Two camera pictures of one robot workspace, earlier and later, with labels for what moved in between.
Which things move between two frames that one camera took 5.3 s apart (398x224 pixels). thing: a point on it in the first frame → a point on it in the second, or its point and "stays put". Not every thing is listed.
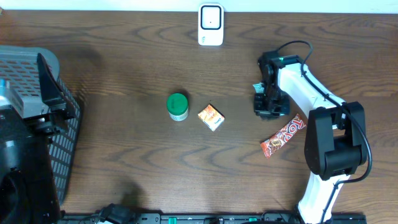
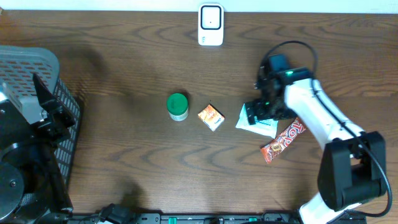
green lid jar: x=178 y=105 stays put
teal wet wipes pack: x=258 y=87 → x=266 y=127
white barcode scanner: x=211 y=24 stays put
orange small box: x=211 y=117 stays put
